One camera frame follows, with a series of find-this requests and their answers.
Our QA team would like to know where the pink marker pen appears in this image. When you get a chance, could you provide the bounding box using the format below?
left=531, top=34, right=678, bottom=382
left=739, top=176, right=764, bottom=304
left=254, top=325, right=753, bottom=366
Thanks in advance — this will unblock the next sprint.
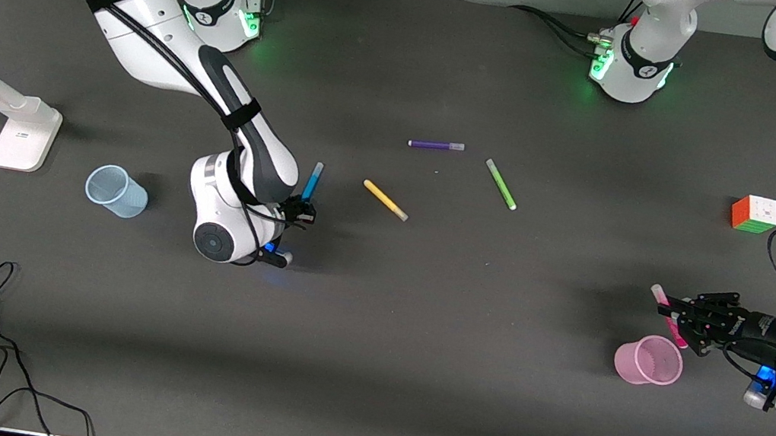
left=642, top=283, right=698, bottom=351

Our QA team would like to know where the yellow marker pen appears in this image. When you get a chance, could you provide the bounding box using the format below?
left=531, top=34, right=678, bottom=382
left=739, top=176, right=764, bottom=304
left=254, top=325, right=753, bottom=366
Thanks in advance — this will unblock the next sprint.
left=358, top=178, right=414, bottom=223

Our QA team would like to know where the green marker pen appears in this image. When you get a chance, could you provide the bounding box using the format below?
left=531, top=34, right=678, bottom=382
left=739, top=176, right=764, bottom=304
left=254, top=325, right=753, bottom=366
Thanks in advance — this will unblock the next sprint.
left=479, top=158, right=524, bottom=212

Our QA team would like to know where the black cable along right arm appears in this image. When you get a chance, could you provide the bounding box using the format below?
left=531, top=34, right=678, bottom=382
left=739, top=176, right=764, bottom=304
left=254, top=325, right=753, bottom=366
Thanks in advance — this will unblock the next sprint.
left=0, top=0, right=329, bottom=275

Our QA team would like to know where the colourful puzzle cube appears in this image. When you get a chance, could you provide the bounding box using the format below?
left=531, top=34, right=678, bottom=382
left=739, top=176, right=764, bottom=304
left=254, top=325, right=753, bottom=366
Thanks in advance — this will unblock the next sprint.
left=728, top=192, right=776, bottom=237

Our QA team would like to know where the purple marker pen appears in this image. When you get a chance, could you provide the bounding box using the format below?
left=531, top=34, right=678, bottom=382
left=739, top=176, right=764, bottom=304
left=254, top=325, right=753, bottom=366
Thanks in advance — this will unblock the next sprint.
left=407, top=135, right=466, bottom=156

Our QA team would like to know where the blue marker pen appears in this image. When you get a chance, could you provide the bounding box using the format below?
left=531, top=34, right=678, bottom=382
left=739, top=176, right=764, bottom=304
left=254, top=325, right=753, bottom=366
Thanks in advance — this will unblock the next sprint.
left=301, top=159, right=326, bottom=205

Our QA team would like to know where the pink ribbed plastic cup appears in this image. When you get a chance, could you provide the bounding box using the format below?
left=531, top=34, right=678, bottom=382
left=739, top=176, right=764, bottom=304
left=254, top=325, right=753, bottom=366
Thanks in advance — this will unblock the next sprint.
left=611, top=329, right=688, bottom=392

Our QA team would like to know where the black left base cable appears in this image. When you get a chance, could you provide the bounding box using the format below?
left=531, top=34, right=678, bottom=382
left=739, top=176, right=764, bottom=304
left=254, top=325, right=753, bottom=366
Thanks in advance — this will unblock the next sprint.
left=501, top=0, right=646, bottom=66

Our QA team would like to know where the blue ribbed plastic cup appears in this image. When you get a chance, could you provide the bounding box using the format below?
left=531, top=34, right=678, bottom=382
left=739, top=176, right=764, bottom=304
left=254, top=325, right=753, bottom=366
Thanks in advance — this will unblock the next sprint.
left=81, top=161, right=154, bottom=221

